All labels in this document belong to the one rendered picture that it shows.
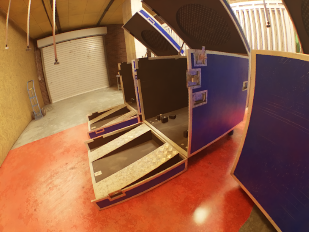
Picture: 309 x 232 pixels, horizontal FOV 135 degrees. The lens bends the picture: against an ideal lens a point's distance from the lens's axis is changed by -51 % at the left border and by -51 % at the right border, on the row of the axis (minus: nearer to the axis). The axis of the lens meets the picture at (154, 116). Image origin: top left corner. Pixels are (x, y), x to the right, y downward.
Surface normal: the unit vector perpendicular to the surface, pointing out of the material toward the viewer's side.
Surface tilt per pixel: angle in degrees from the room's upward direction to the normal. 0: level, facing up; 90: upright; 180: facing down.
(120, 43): 90
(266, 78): 90
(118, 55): 90
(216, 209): 0
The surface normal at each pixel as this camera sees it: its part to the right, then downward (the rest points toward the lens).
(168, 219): -0.10, -0.91
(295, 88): -0.97, 0.18
